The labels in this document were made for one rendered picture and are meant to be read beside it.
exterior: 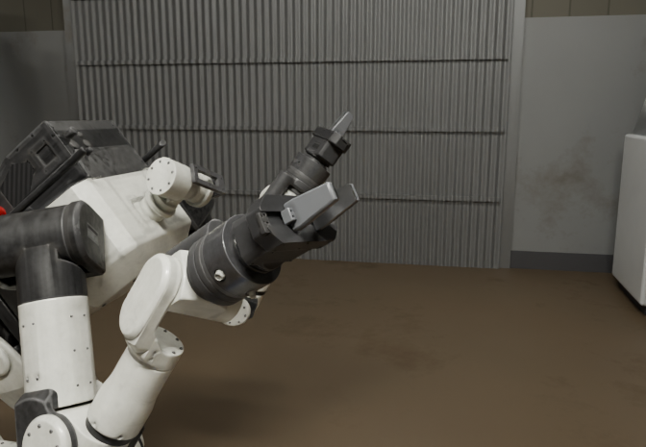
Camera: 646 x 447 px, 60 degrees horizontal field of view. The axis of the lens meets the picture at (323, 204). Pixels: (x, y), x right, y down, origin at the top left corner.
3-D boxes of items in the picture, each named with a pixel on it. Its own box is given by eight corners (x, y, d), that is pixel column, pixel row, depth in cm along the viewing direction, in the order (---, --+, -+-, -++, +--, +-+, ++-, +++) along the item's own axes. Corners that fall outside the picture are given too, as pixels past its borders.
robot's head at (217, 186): (158, 171, 100) (191, 156, 97) (189, 184, 107) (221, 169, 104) (161, 203, 97) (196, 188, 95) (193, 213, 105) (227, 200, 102)
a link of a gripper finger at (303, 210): (341, 205, 55) (297, 232, 58) (330, 176, 56) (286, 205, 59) (332, 204, 53) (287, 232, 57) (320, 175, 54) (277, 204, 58)
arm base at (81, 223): (-28, 299, 75) (-40, 215, 76) (16, 289, 88) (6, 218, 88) (86, 279, 76) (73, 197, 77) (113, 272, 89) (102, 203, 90)
